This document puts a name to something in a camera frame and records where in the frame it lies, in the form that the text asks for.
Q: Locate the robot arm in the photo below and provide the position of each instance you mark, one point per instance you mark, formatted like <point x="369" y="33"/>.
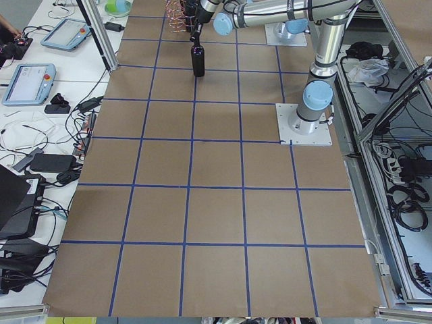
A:
<point x="327" y="20"/>

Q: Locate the black power brick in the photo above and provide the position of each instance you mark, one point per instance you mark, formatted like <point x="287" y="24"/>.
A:
<point x="52" y="163"/>

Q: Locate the aluminium frame post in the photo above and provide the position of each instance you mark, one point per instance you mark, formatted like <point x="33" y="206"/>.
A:
<point x="95" y="23"/>

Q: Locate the blue teach pendant near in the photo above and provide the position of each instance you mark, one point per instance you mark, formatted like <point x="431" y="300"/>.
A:
<point x="30" y="84"/>

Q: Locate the black laptop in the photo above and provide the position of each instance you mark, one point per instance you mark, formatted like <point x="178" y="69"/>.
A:
<point x="21" y="196"/>

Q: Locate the copper wire wine rack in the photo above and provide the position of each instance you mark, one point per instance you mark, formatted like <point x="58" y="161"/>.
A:
<point x="181" y="15"/>

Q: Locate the orange black usb hub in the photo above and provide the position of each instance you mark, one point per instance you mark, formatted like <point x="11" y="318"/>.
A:
<point x="88" y="124"/>
<point x="80" y="148"/>

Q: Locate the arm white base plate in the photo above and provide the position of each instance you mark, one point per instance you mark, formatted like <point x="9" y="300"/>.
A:
<point x="295" y="131"/>
<point x="280" y="34"/>

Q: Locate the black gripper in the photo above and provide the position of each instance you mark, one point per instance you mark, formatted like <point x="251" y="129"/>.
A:
<point x="202" y="15"/>

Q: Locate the green bowl with blocks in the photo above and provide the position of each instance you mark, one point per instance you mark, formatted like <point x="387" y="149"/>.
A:
<point x="118" y="8"/>

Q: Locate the blue teach pendant far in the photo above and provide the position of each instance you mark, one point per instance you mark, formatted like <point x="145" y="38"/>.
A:
<point x="67" y="35"/>

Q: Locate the blue teach pendant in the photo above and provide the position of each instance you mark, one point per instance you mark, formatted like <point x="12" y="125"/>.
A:
<point x="30" y="84"/>
<point x="67" y="35"/>

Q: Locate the dark wine bottle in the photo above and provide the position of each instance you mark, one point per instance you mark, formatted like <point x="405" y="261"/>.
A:
<point x="198" y="60"/>

